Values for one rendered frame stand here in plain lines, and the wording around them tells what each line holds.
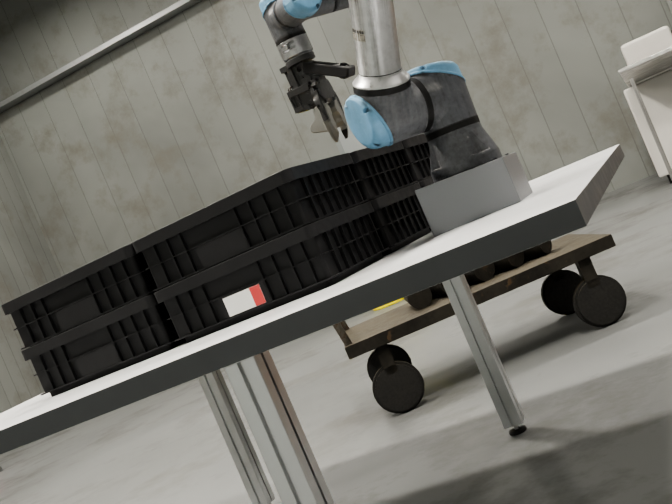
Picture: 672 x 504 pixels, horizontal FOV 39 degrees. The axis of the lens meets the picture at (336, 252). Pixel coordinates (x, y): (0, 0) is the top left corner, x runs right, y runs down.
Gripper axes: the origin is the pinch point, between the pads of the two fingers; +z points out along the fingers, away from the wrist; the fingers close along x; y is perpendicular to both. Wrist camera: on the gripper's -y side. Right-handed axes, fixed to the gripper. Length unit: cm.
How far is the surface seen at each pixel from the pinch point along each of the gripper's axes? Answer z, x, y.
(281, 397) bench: 38, 73, -3
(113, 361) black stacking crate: 24, 50, 47
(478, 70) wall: -31, -888, 212
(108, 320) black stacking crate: 16, 50, 43
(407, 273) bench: 25, 76, -35
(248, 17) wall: -210, -871, 446
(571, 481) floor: 100, -13, -12
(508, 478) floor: 101, -26, 9
